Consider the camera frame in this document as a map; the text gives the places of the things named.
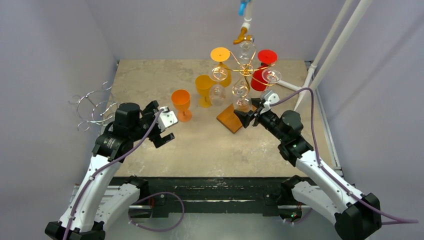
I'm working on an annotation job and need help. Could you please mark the white pvc pipe frame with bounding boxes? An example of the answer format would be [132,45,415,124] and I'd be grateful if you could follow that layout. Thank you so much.
[241,0,375,112]

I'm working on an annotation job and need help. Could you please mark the orange plastic goblet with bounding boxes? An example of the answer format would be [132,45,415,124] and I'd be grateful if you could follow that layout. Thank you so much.
[171,89,192,123]

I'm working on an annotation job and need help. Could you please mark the brass faucet with blue handle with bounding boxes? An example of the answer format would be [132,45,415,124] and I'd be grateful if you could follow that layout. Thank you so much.
[233,0,254,45]

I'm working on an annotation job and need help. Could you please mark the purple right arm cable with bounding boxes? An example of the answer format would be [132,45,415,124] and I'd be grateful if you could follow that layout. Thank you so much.
[271,87,419,226]

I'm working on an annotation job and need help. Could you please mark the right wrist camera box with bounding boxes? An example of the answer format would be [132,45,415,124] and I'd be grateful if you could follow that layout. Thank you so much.
[259,89,280,115]

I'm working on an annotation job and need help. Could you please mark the clear short glass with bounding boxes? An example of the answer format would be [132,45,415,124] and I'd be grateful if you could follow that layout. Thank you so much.
[237,40,257,64]
[232,81,253,112]

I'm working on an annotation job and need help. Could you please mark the red plastic wine glass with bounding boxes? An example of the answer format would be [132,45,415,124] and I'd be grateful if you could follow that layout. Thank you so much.
[250,49,278,92]

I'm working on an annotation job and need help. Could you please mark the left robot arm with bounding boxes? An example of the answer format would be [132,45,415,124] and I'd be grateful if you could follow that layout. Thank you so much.
[44,100,179,240]

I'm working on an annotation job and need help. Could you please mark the clear tall flute glass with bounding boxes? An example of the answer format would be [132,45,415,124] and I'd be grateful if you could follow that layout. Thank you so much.
[261,67,282,93]

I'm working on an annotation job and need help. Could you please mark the gold rack with wooden base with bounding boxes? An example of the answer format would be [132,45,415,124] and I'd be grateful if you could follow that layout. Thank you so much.
[209,40,281,134]

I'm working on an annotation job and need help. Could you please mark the yellow plastic goblet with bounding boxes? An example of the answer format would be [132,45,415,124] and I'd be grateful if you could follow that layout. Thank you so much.
[209,47,232,88]
[195,75,214,108]

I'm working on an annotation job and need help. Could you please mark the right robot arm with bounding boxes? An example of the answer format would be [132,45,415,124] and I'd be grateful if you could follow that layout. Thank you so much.
[234,98,382,240]

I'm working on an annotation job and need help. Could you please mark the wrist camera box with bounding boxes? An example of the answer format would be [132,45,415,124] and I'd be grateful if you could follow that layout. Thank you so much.
[259,89,280,115]
[154,106,179,132]

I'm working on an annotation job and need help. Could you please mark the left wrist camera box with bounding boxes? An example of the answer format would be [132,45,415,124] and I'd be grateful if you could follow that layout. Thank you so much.
[154,106,179,132]

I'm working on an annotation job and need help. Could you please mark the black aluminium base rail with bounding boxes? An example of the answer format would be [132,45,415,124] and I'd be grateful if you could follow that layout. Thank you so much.
[68,177,344,220]

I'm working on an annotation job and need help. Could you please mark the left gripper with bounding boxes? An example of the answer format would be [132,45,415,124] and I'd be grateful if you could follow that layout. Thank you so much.
[130,101,174,147]

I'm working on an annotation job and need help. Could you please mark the chrome wine glass rack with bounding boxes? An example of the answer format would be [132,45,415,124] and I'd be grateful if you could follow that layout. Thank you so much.
[68,81,119,132]

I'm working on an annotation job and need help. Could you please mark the clear wine glass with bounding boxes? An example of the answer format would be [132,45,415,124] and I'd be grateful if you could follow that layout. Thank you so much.
[209,66,228,107]

